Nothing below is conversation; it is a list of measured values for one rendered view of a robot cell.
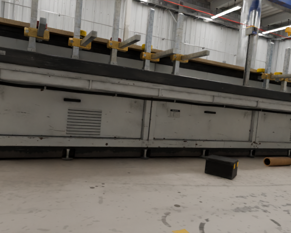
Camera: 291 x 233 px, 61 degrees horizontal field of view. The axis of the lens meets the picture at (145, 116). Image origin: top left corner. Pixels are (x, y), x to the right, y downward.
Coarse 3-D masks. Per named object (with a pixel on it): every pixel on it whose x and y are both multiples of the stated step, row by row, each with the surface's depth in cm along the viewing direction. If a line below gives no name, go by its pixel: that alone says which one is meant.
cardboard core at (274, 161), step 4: (264, 160) 229; (268, 160) 232; (272, 160) 224; (276, 160) 226; (280, 160) 229; (284, 160) 231; (288, 160) 234; (264, 164) 229; (268, 164) 229; (272, 164) 224; (276, 164) 227; (280, 164) 229; (284, 164) 232; (288, 164) 235
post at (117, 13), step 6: (120, 0) 164; (120, 6) 165; (114, 12) 166; (120, 12) 165; (114, 18) 165; (114, 24) 164; (114, 30) 164; (114, 36) 165; (114, 54) 166; (114, 60) 166
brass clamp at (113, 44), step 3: (108, 42) 164; (111, 42) 164; (114, 42) 164; (117, 42) 165; (120, 42) 166; (108, 45) 164; (111, 45) 164; (114, 45) 164; (117, 45) 165; (111, 48) 165; (114, 48) 165; (117, 48) 165; (120, 48) 166; (123, 48) 167; (126, 48) 168; (123, 51) 172
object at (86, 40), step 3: (90, 33) 132; (93, 33) 130; (96, 33) 130; (87, 36) 138; (90, 36) 131; (93, 36) 130; (96, 36) 130; (84, 39) 146; (87, 39) 138; (90, 39) 137; (93, 39) 136; (81, 42) 153; (84, 42) 145; (87, 42) 144; (90, 42) 144; (81, 45) 155; (84, 45) 154
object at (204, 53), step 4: (196, 52) 171; (200, 52) 167; (204, 52) 163; (208, 52) 162; (184, 56) 184; (188, 56) 179; (192, 56) 175; (196, 56) 171; (200, 56) 169; (184, 60) 188
